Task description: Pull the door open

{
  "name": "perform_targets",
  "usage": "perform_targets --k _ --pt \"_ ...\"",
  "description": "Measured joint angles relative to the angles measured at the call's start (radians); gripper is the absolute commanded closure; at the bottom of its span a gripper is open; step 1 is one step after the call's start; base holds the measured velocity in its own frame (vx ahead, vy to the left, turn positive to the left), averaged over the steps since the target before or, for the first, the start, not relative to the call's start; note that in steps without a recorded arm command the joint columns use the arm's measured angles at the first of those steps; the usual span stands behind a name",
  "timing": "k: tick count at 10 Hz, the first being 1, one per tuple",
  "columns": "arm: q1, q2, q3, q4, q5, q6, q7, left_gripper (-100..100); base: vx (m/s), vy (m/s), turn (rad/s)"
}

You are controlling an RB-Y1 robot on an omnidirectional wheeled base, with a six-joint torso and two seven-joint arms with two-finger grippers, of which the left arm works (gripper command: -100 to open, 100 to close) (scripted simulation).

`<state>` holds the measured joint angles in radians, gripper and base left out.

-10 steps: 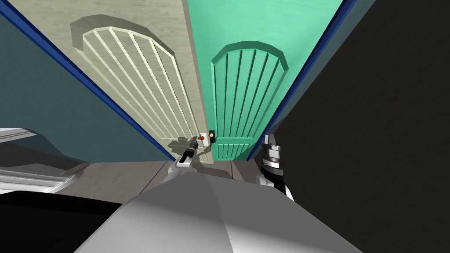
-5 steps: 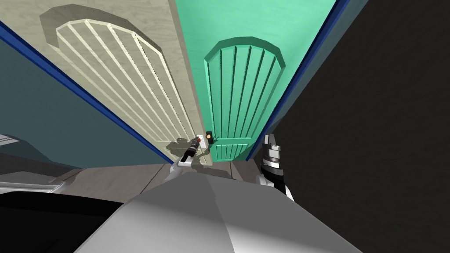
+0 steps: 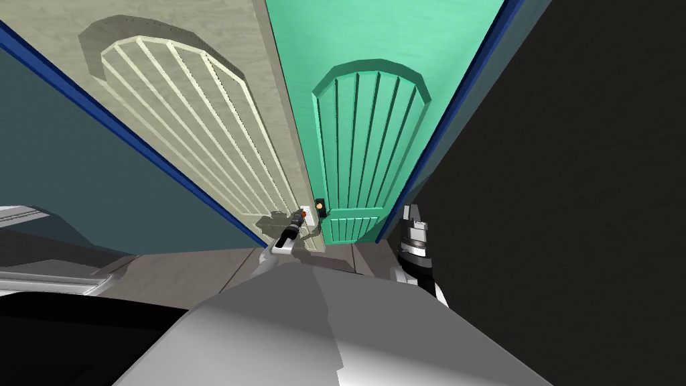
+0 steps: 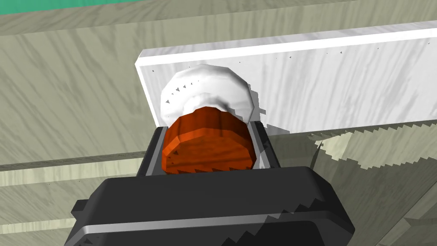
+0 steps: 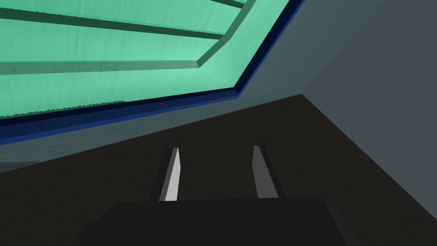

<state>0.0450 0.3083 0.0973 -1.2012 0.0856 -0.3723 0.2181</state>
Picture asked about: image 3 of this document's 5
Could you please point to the green panelled door leaf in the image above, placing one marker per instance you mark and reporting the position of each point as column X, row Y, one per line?
column 370, row 134

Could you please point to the orange knob on black plate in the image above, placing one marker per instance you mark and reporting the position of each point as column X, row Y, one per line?
column 320, row 206

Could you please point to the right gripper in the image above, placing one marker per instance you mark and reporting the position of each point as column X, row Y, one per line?
column 416, row 232

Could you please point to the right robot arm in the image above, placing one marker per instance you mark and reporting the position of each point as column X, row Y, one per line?
column 422, row 271

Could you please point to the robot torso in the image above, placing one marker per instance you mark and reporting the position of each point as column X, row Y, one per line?
column 300, row 332

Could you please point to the orange knob on white plate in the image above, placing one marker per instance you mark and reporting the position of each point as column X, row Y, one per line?
column 305, row 214

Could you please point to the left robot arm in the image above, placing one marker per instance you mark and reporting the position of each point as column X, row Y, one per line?
column 280, row 246

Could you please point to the beige panelled door leaf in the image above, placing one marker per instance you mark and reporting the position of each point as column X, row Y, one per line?
column 177, row 107

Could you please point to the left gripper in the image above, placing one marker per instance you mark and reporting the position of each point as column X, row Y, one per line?
column 290, row 231

